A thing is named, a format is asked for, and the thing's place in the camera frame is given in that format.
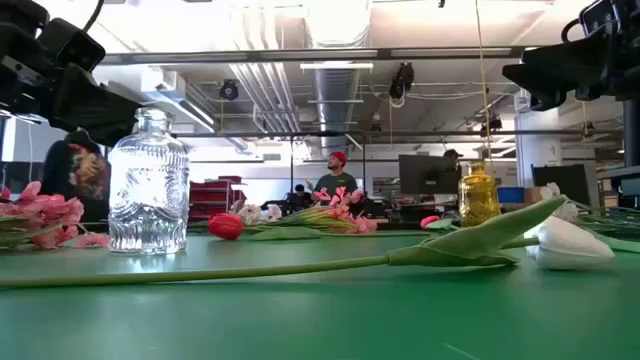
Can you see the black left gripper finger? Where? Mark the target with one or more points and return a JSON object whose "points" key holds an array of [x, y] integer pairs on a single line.
{"points": [[102, 134], [90, 102]]}

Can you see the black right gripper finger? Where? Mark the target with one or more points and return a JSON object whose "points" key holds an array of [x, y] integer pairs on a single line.
{"points": [[547, 101], [565, 65]]}

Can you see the clear ribbed glass vase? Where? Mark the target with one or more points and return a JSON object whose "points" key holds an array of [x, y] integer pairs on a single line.
{"points": [[150, 200]]}

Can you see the white blossom spray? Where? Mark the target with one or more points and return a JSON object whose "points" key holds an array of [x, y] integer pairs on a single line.
{"points": [[250, 212], [550, 191]]}

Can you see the pink blossom spray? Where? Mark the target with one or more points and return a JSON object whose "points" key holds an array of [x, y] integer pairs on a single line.
{"points": [[50, 207], [345, 215]]}

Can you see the red artificial tulip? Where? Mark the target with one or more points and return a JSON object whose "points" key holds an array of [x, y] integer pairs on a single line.
{"points": [[429, 221], [225, 226]]}

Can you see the white artificial tulip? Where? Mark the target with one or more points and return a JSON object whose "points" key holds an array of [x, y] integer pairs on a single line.
{"points": [[475, 245], [625, 245]]}

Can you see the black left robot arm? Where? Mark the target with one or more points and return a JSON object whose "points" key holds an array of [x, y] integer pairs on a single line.
{"points": [[20, 12]]}

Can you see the yellow glass vase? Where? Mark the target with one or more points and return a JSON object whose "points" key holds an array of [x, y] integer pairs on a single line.
{"points": [[478, 200]]}

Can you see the black board panel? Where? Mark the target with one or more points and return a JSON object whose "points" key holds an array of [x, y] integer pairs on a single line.
{"points": [[560, 175]]}

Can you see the brown cardboard box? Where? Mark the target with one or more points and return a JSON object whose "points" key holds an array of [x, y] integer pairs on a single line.
{"points": [[531, 196]]}

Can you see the blue storage bin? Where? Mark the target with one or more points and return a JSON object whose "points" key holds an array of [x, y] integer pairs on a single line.
{"points": [[511, 195]]}

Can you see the black computer monitor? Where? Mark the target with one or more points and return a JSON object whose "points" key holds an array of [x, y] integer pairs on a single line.
{"points": [[427, 175]]}

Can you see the black ceiling device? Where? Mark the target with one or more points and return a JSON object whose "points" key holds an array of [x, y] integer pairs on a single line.
{"points": [[401, 80]]}

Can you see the white ceiling light bar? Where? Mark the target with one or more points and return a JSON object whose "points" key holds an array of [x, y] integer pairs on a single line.
{"points": [[336, 65]]}

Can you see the green table mat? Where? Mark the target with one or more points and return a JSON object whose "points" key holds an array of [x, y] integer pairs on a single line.
{"points": [[320, 320]]}

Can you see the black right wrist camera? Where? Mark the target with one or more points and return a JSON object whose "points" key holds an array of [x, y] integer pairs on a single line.
{"points": [[600, 17]]}

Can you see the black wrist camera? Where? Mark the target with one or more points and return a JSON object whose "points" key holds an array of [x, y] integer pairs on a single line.
{"points": [[72, 45], [600, 17]]}

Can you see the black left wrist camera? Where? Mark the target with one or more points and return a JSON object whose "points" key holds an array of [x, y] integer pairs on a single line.
{"points": [[72, 45]]}

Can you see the black frame post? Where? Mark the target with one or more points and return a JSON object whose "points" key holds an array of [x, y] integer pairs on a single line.
{"points": [[631, 135]]}

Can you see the black ceiling camera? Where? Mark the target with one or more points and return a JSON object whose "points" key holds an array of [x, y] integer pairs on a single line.
{"points": [[229, 90]]}

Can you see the black background pipe frame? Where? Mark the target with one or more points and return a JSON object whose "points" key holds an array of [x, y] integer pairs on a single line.
{"points": [[400, 134]]}

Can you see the gray overhead frame beam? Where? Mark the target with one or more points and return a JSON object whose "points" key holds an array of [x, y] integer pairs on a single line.
{"points": [[384, 53]]}

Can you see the silver ceiling duct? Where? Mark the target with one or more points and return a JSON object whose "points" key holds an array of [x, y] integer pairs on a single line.
{"points": [[336, 110]]}

